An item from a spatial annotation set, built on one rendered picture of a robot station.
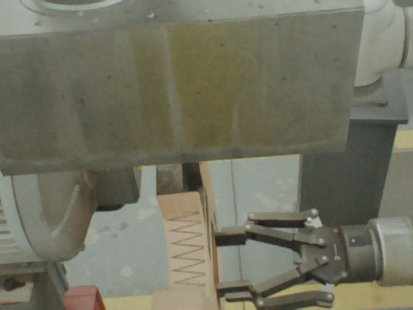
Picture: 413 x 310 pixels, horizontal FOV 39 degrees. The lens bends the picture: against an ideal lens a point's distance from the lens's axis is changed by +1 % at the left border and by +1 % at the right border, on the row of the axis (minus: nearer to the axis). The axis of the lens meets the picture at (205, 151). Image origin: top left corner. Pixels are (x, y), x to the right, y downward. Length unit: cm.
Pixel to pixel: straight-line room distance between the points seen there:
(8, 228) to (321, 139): 35
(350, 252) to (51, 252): 37
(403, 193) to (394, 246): 158
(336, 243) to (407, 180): 161
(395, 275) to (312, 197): 106
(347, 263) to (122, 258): 148
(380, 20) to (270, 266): 98
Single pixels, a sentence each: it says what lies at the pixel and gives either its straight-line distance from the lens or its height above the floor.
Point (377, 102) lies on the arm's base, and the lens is 161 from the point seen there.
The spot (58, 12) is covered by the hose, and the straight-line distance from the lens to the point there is 45.
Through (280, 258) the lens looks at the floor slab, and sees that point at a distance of 211.
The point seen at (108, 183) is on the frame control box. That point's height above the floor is 99.
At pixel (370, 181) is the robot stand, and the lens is 177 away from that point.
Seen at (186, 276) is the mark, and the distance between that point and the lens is 64.
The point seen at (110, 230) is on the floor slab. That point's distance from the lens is 225.
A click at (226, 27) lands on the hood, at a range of 42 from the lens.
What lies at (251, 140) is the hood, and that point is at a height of 141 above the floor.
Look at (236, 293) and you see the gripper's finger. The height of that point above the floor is 109.
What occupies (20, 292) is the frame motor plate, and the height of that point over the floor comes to 112.
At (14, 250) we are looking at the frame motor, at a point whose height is 123.
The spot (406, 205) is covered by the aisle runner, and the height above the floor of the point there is 0.
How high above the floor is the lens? 175
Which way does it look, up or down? 45 degrees down
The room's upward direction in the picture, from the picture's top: 6 degrees counter-clockwise
